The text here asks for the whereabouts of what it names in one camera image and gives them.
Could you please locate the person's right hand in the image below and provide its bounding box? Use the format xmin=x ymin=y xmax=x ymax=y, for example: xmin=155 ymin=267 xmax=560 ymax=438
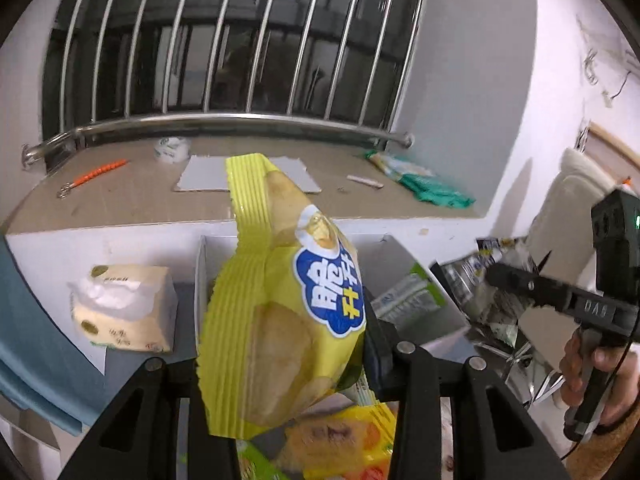
xmin=558 ymin=331 xmax=640 ymax=436

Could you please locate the grey cardboard sheet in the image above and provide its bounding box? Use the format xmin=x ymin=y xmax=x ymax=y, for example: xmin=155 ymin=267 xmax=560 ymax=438
xmin=172 ymin=154 xmax=322 ymax=194

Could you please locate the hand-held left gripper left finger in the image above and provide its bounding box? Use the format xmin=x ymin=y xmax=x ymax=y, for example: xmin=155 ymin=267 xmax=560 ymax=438
xmin=57 ymin=357 xmax=244 ymax=480

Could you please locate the black and white snack packet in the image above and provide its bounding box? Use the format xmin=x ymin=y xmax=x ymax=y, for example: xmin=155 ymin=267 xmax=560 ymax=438
xmin=434 ymin=236 xmax=543 ymax=348

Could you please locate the green wet wipes packet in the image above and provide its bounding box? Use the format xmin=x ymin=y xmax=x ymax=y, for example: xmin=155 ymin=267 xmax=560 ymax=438
xmin=363 ymin=149 xmax=477 ymax=210

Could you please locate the small white stick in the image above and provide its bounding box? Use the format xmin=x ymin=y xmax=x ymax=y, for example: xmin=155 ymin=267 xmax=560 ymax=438
xmin=346 ymin=174 xmax=385 ymax=190

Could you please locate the wooden frame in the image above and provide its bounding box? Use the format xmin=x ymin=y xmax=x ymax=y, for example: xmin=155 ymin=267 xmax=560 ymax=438
xmin=582 ymin=120 xmax=640 ymax=173

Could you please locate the yellow snack packet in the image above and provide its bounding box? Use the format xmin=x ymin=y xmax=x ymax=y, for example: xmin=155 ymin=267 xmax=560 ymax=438
xmin=277 ymin=402 xmax=398 ymax=480

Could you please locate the green and white snack packet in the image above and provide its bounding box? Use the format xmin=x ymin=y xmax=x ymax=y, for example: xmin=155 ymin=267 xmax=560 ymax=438
xmin=369 ymin=264 xmax=447 ymax=322

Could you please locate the white chair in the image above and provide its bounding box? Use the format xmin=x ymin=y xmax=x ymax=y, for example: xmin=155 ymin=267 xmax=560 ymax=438
xmin=517 ymin=146 xmax=623 ymax=361

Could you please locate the yellow tissue pack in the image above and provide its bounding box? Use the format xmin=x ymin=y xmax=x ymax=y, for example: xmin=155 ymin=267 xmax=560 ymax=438
xmin=68 ymin=264 xmax=179 ymax=355

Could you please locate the blue curtain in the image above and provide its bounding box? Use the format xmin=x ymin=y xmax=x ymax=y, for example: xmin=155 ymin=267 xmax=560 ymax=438
xmin=0 ymin=237 xmax=108 ymax=438

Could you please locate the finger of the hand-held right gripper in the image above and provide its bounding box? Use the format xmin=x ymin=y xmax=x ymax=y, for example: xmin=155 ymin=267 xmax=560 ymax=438
xmin=485 ymin=262 xmax=577 ymax=312

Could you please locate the steel window grille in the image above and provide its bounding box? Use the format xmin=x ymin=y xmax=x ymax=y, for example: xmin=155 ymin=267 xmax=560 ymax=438
xmin=21 ymin=0 xmax=452 ymax=173

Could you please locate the white cardboard box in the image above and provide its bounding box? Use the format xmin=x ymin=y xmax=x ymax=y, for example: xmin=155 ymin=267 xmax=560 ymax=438
xmin=193 ymin=233 xmax=472 ymax=480

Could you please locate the orange beaded tool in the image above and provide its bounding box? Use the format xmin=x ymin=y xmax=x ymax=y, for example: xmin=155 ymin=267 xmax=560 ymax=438
xmin=60 ymin=159 xmax=129 ymax=199

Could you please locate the white wall cable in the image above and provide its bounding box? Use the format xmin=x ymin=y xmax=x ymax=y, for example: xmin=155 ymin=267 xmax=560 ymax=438
xmin=575 ymin=15 xmax=633 ymax=108

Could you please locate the clear tape roll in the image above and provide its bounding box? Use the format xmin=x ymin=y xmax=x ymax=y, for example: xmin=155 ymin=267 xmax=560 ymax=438
xmin=153 ymin=136 xmax=191 ymax=163

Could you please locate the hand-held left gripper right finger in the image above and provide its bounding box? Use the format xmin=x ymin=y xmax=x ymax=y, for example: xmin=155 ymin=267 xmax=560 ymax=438
xmin=362 ymin=285 xmax=571 ymax=480

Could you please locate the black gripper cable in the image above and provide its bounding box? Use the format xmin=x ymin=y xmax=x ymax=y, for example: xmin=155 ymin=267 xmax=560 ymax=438
xmin=559 ymin=342 xmax=640 ymax=462

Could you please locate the yellow potato chip bag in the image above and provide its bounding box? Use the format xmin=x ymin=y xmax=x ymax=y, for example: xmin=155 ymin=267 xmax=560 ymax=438
xmin=197 ymin=153 xmax=368 ymax=442

